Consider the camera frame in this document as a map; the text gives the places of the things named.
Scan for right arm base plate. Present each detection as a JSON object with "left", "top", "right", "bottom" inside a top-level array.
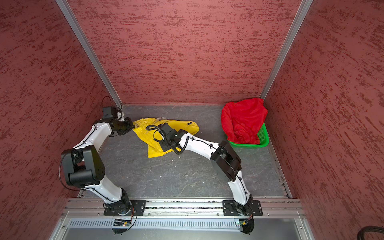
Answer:
[{"left": 222, "top": 200, "right": 263, "bottom": 217}]

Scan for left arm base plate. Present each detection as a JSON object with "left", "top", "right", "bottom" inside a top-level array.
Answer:
[{"left": 104, "top": 200, "right": 146, "bottom": 217}]

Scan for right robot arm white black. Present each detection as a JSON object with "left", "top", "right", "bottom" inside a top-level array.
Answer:
[{"left": 147, "top": 123, "right": 253, "bottom": 216}]

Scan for aluminium mounting rail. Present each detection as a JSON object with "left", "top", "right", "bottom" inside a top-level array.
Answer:
[{"left": 61, "top": 198, "right": 307, "bottom": 219}]

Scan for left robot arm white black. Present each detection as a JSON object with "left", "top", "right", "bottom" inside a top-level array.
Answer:
[{"left": 58, "top": 118, "right": 135, "bottom": 216}]

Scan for white perforated vent strip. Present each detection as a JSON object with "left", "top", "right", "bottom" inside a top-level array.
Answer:
[{"left": 67, "top": 218, "right": 239, "bottom": 231}]

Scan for green plastic basket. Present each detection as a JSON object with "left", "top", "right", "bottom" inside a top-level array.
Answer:
[{"left": 229, "top": 124, "right": 270, "bottom": 149}]

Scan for circuit board with wires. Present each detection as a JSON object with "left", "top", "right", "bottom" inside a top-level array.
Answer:
[
  {"left": 112, "top": 219, "right": 132, "bottom": 235},
  {"left": 239, "top": 219, "right": 255, "bottom": 234}
]

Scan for right circuit board with wires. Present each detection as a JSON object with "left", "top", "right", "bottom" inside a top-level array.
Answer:
[{"left": 239, "top": 219, "right": 255, "bottom": 234}]

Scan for red shorts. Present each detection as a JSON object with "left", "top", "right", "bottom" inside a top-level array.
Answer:
[{"left": 221, "top": 98, "right": 268, "bottom": 145}]

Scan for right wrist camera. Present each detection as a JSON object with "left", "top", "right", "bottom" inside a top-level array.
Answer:
[{"left": 158, "top": 123, "right": 177, "bottom": 139}]

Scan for yellow shorts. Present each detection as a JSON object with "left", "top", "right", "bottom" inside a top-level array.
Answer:
[{"left": 133, "top": 118, "right": 200, "bottom": 158}]

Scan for black cable loop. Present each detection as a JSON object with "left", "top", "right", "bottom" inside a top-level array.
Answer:
[{"left": 356, "top": 225, "right": 384, "bottom": 240}]

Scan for left circuit board with wires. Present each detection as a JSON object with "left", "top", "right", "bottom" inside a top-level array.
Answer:
[{"left": 112, "top": 219, "right": 132, "bottom": 235}]

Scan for corner aluminium profile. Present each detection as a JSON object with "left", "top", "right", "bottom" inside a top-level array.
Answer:
[
  {"left": 260, "top": 0, "right": 313, "bottom": 100},
  {"left": 56, "top": 0, "right": 123, "bottom": 108}
]

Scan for left corner aluminium profile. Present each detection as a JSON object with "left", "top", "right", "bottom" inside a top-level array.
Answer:
[{"left": 56, "top": 0, "right": 123, "bottom": 108}]

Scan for right corner aluminium profile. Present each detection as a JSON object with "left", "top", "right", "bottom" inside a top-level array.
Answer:
[{"left": 260, "top": 0, "right": 313, "bottom": 100}]

